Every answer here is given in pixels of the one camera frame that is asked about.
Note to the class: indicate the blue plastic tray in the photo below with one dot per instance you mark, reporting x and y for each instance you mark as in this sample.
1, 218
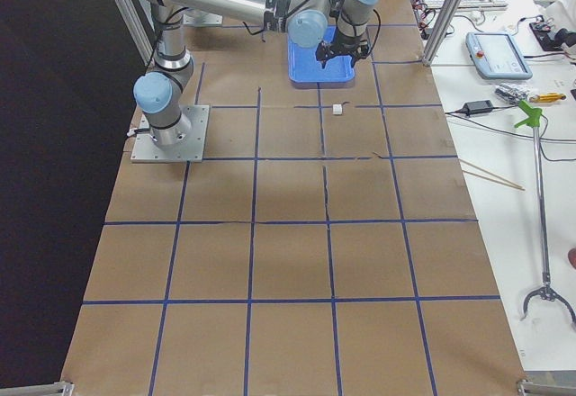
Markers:
304, 69

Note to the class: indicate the yellow tool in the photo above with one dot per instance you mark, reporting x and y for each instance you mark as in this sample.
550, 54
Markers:
547, 98

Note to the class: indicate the white keyboard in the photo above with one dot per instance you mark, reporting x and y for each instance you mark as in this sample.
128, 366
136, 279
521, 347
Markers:
471, 4

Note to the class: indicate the green handled reacher grabber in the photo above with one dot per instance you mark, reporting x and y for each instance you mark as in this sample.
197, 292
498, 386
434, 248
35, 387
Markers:
545, 292

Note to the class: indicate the black power adapter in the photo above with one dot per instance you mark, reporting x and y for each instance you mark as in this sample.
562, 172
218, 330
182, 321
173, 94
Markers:
477, 107

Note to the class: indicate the wooden chopsticks pair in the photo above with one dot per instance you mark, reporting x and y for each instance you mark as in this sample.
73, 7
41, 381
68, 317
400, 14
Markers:
482, 173

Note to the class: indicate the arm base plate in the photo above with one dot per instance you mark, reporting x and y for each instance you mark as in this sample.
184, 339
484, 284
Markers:
184, 142

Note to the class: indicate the teach pendant tablet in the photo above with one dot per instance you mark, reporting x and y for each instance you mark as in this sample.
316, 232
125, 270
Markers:
496, 56

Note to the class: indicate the aluminium frame post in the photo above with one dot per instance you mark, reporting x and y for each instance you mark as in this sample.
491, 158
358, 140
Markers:
440, 27

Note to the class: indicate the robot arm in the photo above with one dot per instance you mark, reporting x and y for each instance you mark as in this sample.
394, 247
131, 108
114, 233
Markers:
308, 22

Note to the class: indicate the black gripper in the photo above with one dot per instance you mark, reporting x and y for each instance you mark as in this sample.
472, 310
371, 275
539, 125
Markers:
340, 45

